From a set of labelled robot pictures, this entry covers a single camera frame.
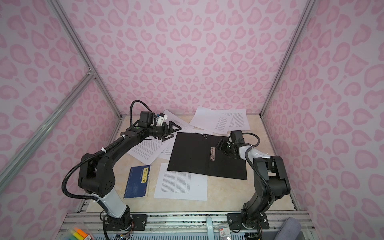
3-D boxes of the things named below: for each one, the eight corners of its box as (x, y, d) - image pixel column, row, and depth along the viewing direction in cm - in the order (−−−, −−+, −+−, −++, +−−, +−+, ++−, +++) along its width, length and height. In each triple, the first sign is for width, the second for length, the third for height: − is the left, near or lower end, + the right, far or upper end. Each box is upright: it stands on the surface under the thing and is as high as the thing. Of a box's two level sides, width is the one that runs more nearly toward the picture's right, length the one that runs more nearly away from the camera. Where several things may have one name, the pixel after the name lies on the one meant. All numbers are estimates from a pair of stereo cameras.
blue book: (123, 198, 83) (122, 197, 81) (132, 166, 95) (131, 165, 93) (146, 198, 83) (145, 197, 81) (152, 166, 95) (151, 165, 93)
